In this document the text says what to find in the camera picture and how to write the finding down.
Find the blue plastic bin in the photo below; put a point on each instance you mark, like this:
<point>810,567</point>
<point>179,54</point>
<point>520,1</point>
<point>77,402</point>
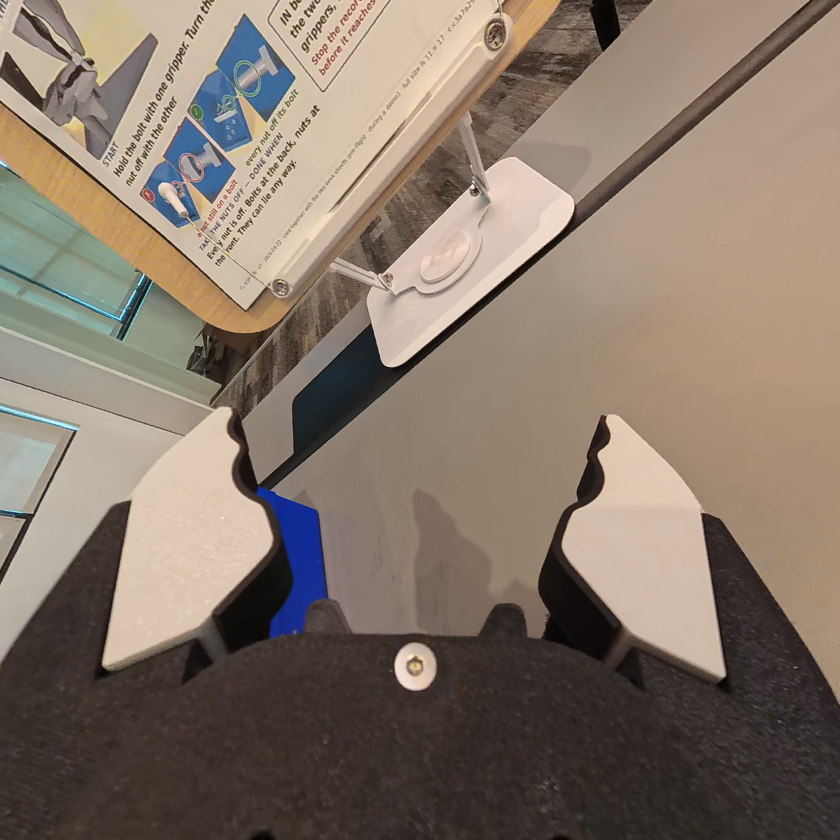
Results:
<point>295,564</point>

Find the white framed window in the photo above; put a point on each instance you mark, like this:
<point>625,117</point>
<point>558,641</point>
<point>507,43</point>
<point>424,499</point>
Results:
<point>26,459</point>

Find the printed instruction sheet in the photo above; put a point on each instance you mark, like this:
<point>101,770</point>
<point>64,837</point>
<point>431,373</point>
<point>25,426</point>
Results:
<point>328,131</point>

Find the green glass partition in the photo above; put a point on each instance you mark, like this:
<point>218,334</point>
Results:
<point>52,249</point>

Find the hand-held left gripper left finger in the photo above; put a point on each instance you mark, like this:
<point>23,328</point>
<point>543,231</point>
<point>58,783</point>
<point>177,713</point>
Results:
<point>190,558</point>

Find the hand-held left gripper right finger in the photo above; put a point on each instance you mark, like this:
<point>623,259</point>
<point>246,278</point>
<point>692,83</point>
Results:
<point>643,558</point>

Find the wooden backing board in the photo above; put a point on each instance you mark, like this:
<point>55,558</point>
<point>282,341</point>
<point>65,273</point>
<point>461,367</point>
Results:
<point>98,203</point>

